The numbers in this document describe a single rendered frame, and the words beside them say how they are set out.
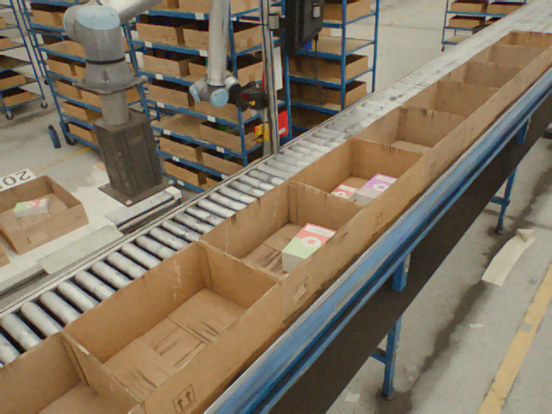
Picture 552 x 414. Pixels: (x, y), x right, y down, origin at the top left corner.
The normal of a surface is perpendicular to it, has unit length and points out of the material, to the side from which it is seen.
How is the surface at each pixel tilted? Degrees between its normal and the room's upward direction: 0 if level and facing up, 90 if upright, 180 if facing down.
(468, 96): 89
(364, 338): 0
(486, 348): 0
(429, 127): 90
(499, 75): 90
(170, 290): 90
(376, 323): 0
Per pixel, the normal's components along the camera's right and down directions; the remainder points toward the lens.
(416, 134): -0.63, 0.44
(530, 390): -0.07, -0.84
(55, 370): 0.76, 0.30
